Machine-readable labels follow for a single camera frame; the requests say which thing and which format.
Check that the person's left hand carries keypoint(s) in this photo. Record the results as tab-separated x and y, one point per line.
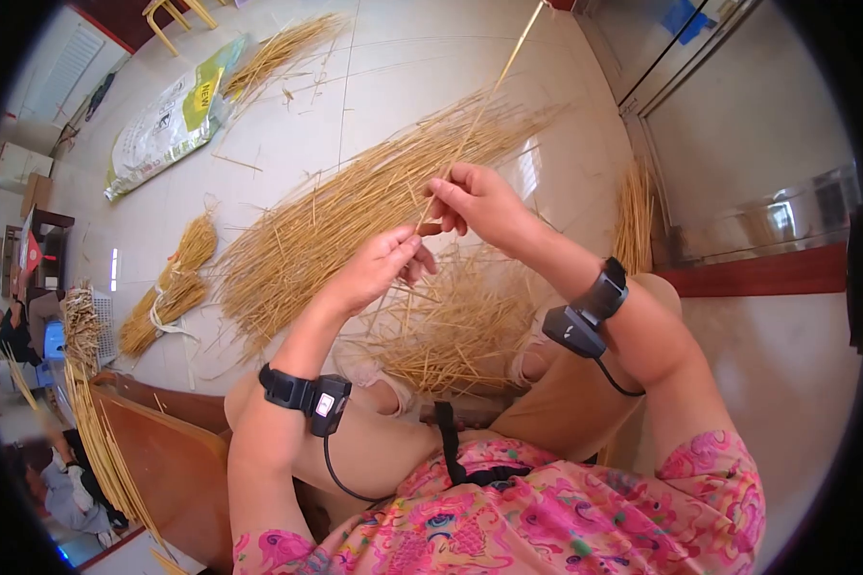
370	273

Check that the person's right hand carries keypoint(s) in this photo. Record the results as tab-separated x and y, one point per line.
493	205

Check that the person's left index finger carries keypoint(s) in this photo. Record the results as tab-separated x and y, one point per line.
403	248

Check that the person's right thumb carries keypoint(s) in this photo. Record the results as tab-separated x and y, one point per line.
451	191

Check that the person's right fingers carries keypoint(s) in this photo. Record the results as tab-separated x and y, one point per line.
449	221

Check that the person's left thumb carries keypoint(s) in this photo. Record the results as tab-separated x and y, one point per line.
399	233

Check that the person's left fingers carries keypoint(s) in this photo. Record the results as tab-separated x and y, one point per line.
417	269

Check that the person's right index finger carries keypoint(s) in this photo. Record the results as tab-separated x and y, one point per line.
469	169

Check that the single long straw stalk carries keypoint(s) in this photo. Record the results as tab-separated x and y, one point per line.
507	68

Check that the heap of short straw scraps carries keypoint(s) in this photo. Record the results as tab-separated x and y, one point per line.
460	323

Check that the large pile of straw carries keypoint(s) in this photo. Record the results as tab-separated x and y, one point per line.
331	223

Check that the black wrist band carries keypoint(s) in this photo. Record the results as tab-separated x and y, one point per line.
288	392
604	295

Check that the upright straw bundle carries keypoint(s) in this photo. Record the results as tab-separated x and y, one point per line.
633	223

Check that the loose scattered straw heap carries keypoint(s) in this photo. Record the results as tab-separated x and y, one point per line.
280	54

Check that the tied straw bundle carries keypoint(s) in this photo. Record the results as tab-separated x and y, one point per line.
172	287

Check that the white and green sack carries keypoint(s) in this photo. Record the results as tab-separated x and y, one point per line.
165	129

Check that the metal cabinet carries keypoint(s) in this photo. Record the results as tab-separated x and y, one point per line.
733	122

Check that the person's body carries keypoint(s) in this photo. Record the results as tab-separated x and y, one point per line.
532	517

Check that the white plastic basket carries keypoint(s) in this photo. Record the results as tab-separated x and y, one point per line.
106	323

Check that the bunch of cut straw ends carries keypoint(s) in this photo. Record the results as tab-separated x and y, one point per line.
79	323

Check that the yellow wooden stool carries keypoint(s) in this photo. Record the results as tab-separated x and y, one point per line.
155	8

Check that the dark wooden table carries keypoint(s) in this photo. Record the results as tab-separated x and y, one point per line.
52	244

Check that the row of cleaned straw stalks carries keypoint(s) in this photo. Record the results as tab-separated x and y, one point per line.
97	438

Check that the blue plastic stool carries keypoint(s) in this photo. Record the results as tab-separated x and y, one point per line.
54	341

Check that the cardboard box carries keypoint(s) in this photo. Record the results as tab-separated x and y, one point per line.
37	195

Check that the white slatted panel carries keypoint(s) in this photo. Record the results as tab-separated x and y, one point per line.
65	68

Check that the white box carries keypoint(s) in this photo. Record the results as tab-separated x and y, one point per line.
20	167

